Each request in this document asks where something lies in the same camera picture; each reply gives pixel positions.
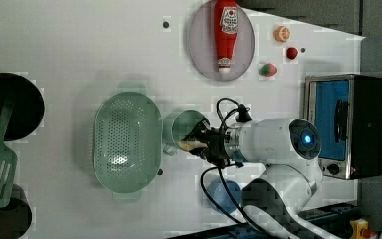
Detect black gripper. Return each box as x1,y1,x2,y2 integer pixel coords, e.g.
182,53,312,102
183,119,231,168

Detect yellow plush banana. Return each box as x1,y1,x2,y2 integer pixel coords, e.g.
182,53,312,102
178,141,207,151

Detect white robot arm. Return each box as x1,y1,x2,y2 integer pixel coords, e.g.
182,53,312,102
179,119,340,239

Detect green mug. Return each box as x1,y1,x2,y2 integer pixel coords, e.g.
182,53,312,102
162,109,210,156

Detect blue cup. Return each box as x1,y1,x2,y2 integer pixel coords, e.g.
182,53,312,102
207,179,241,214

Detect green perforated colander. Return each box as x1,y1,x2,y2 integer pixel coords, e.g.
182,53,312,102
93,82,163,203

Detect red green strawberry toy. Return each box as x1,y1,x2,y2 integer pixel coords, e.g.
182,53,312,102
259,63,277,77

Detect grey round plate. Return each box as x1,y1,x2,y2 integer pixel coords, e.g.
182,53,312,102
187,0,255,81

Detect small red strawberry toy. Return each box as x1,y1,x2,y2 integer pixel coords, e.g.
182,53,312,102
286,47,298,60

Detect red ketchup bottle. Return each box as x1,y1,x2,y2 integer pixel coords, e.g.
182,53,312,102
213,0,238,74

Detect orange slice toy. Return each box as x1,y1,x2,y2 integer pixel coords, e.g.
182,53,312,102
274,26,290,43

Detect black toaster oven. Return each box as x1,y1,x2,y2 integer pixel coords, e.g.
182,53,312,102
303,74,382,180

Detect black pan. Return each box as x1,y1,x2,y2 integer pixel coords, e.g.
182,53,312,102
0,73,45,141

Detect black round pot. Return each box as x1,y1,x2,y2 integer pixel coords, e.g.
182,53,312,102
0,184,33,239

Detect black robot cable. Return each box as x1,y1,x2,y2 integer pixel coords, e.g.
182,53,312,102
200,97,267,237

